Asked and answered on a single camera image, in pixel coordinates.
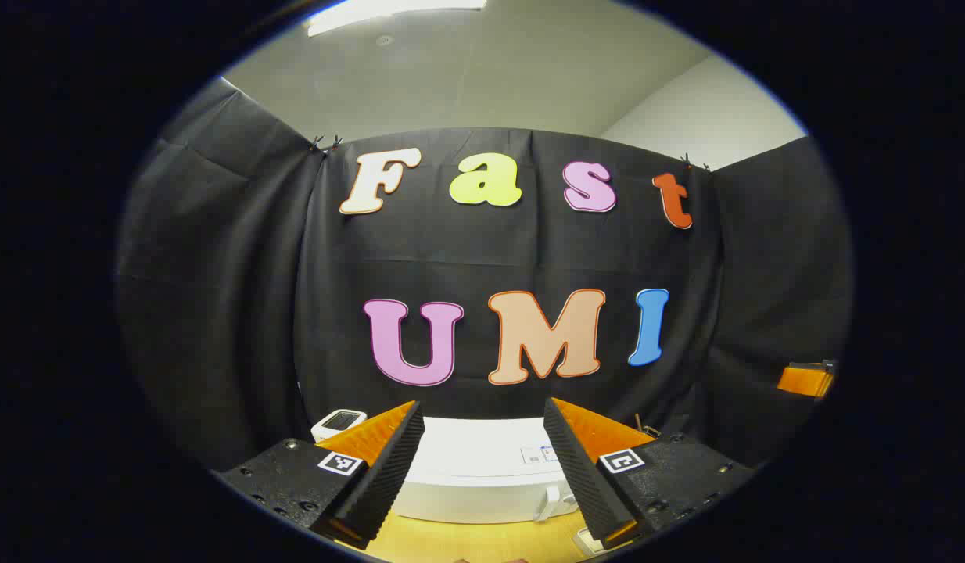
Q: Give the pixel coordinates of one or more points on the ceiling light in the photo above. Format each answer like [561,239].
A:
[389,12]

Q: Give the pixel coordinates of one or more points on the white toaster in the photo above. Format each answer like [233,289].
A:
[338,423]

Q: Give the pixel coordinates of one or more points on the white microwave oven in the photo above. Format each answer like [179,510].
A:
[475,469]

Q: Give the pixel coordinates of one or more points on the black backdrop cloth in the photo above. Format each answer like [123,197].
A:
[240,274]

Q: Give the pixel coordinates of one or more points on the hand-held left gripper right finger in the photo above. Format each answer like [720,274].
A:
[580,469]

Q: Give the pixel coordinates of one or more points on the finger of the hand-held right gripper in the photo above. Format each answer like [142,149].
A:
[803,379]

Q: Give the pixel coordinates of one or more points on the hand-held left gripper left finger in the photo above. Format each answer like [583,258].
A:
[389,469]

